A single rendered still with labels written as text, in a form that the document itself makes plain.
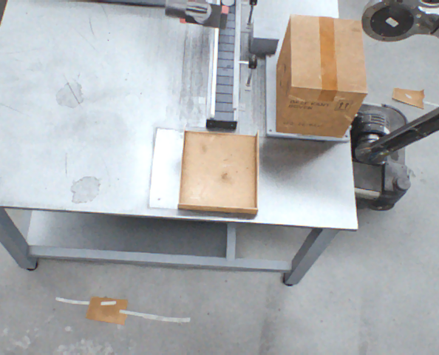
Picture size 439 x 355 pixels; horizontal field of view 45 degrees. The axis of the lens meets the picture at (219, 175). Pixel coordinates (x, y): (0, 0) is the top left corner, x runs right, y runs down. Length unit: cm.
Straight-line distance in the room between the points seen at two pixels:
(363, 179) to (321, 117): 84
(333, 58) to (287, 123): 26
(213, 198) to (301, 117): 40
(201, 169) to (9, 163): 63
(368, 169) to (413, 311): 70
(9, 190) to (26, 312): 86
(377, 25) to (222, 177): 73
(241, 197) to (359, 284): 107
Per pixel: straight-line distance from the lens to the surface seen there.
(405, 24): 194
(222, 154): 183
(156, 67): 203
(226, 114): 186
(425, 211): 294
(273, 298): 254
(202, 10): 152
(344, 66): 176
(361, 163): 264
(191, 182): 177
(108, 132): 188
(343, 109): 178
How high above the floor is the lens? 242
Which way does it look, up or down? 63 degrees down
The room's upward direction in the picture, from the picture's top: 10 degrees clockwise
